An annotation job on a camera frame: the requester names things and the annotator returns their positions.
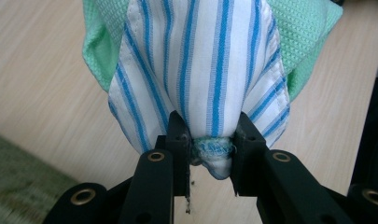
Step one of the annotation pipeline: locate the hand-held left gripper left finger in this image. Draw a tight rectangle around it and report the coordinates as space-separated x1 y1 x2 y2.
155 110 191 199

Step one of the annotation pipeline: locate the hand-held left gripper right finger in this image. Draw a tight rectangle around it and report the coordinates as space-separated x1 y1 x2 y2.
231 111 269 198

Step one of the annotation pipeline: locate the green woven basket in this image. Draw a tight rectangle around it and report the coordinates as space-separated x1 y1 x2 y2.
0 130 80 224

